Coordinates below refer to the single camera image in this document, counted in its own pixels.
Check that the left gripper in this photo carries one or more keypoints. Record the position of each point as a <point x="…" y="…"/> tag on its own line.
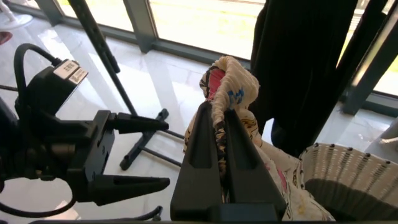
<point x="90" y="149"/>

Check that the white laundry basket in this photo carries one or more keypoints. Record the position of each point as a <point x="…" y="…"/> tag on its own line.
<point x="351" y="174"/>

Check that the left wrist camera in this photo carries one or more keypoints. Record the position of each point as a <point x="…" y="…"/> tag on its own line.
<point x="49" y="90"/>

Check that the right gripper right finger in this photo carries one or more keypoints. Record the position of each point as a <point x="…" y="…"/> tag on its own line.
<point x="252" y="183"/>

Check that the white round-footed stand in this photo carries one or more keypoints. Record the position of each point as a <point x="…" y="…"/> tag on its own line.
<point x="15" y="20"/>

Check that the cream printed garment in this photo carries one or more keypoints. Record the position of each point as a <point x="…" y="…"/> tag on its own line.
<point x="236" y="81"/>

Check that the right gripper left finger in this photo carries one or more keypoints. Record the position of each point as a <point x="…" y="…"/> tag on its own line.
<point x="197" y="183"/>

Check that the black garment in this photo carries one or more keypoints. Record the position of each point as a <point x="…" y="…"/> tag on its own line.
<point x="295" y="77"/>

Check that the black clothes rack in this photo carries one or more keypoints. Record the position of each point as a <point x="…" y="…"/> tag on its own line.
<point x="99" y="46"/>

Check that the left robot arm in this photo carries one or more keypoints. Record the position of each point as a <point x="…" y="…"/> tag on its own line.
<point x="12" y="146"/>

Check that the window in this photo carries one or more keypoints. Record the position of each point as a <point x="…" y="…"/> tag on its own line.
<point x="143" y="25"/>

